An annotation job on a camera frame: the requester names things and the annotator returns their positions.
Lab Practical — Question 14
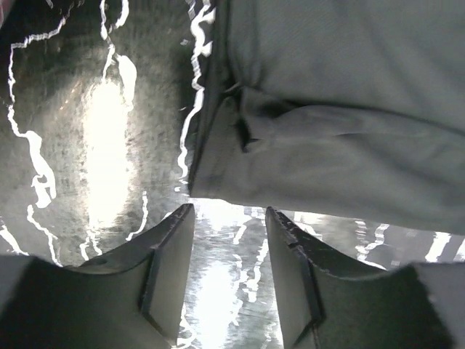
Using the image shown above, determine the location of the black t shirt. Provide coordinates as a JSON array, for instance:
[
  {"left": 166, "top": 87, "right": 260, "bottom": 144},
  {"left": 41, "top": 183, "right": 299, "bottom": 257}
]
[{"left": 188, "top": 1, "right": 464, "bottom": 235}]

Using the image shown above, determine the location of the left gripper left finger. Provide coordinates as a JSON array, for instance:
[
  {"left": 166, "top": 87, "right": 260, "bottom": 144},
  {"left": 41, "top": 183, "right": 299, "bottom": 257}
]
[{"left": 1, "top": 204, "right": 195, "bottom": 348}]

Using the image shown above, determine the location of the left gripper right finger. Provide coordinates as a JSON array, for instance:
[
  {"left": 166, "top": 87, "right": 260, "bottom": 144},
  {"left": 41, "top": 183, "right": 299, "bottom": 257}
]
[{"left": 266, "top": 207, "right": 464, "bottom": 348}]

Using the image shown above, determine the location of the black marbled table mat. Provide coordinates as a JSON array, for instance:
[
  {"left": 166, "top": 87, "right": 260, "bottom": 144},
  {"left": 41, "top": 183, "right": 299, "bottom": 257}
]
[{"left": 1, "top": 1, "right": 464, "bottom": 348}]

